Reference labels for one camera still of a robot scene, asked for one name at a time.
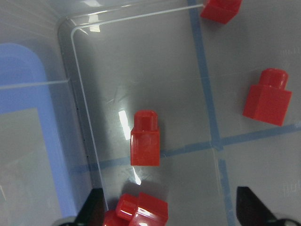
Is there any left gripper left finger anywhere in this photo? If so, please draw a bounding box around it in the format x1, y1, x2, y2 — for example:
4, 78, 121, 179
74, 188, 105, 226

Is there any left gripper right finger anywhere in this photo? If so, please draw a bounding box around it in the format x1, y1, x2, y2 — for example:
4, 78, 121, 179
236, 186, 278, 226

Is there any red block pair upper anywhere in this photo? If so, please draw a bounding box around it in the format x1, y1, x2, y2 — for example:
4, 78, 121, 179
103, 193, 169, 226

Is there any clear plastic storage box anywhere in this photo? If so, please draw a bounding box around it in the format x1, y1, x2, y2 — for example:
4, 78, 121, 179
0, 0, 301, 226

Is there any blue plastic tray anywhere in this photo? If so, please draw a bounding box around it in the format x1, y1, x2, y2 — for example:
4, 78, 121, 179
0, 43, 76, 226

